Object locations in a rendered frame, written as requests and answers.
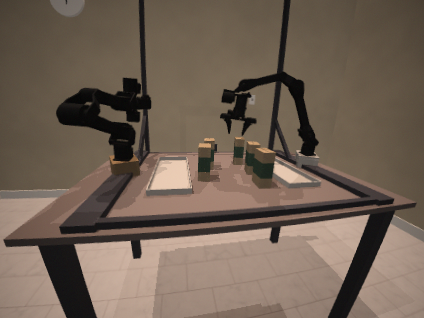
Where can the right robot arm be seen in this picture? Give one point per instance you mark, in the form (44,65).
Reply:
(80,114)

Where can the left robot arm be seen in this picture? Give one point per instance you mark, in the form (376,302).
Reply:
(296,88)

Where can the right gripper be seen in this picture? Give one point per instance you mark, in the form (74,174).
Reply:
(136,117)

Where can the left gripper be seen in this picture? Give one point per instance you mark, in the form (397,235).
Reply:
(240,111)

